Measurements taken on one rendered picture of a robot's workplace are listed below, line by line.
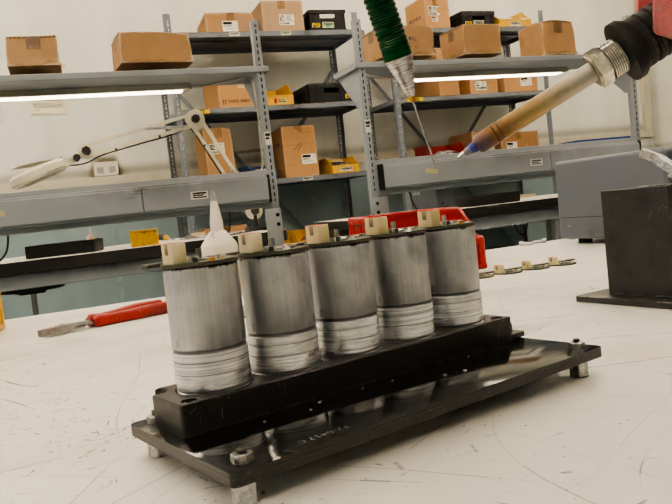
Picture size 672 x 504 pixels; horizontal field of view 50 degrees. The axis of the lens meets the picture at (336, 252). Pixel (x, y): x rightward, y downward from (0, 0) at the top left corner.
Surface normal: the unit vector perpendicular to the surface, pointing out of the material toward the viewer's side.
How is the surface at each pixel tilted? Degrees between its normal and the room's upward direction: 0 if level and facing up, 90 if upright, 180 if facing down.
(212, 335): 90
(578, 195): 90
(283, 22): 87
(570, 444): 0
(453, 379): 0
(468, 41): 90
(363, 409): 0
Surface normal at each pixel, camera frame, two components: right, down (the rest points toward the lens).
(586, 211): -0.89, 0.13
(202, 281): 0.24, 0.04
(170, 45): 0.47, -0.04
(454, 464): -0.11, -0.99
